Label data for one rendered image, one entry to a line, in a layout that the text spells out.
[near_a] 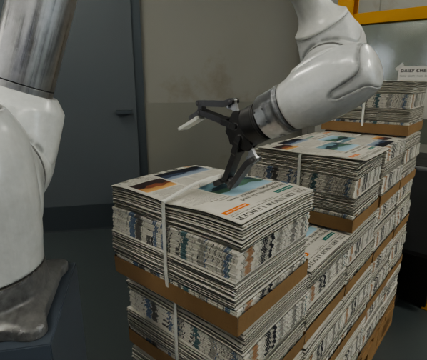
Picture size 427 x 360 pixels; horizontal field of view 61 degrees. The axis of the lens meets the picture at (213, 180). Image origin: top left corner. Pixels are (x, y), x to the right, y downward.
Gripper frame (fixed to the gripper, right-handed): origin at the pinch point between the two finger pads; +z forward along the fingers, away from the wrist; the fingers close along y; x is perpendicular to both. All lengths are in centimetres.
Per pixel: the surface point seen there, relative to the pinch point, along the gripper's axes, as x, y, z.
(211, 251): -13.1, 19.6, -7.6
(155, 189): -9.2, 4.3, 6.5
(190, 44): 175, -115, 127
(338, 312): 44, 60, 7
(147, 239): -13.1, 14.0, 10.1
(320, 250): 31.1, 35.1, -2.8
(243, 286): -11.1, 27.6, -10.0
